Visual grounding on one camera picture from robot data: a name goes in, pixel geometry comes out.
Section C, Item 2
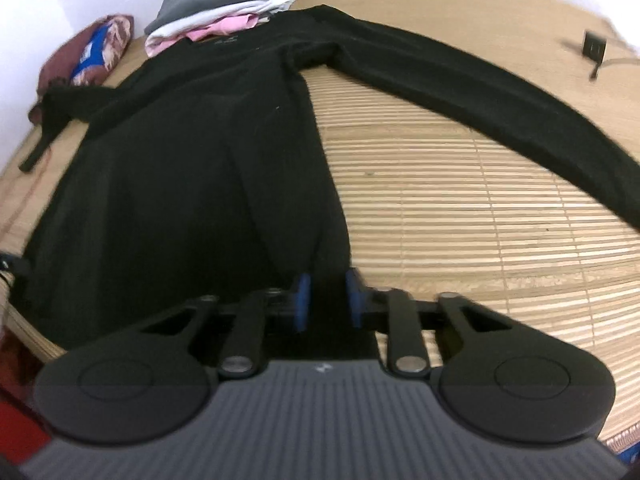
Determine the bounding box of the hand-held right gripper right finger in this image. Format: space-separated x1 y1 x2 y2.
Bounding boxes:
345 267 516 379

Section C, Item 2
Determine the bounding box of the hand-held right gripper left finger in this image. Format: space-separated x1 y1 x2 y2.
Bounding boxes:
135 272 313 379

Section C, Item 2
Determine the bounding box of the black long-sleeve sweater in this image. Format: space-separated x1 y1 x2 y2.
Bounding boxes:
10 4 640 356

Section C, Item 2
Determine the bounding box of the folded pink garment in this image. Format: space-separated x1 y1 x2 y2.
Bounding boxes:
145 14 261 58

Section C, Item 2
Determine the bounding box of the person's red clothing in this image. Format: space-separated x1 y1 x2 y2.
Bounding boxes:
0 327 53 463

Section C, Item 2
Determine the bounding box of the folded white garment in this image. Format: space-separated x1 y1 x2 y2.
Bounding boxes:
144 0 309 45

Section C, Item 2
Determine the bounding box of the maroon patterned pillow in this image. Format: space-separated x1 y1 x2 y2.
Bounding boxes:
27 14 136 126

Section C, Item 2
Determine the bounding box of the small black device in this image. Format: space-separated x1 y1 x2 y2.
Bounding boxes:
581 30 609 81

